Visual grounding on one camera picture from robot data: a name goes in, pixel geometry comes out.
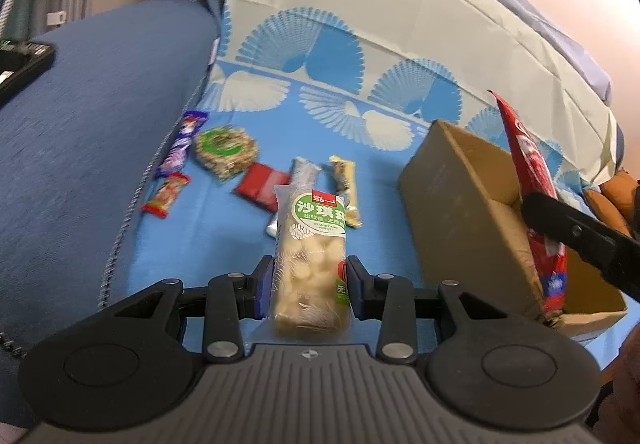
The clear green label cake packet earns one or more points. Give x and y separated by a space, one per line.
310 264

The yellow snack bar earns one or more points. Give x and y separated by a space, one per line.
345 184

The silver snack packet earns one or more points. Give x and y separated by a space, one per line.
305 171

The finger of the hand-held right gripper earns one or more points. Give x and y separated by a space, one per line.
580 234

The small red candy packet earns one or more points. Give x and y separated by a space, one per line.
167 194

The brown cardboard box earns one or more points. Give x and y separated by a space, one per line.
460 204

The grey-blue cloth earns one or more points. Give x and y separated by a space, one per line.
590 68

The large red snack packet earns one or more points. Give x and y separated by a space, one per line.
530 158

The black device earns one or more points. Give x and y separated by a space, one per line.
20 63

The person's right forearm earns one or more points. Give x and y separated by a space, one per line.
625 374

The blue fabric sofa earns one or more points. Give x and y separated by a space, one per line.
75 148

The round seed cake packet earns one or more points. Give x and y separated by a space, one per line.
225 151

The orange pillow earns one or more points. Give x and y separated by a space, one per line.
620 194

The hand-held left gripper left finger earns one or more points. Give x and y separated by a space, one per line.
264 289

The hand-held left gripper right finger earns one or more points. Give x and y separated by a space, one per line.
356 289

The purple candy packet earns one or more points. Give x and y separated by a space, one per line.
182 143

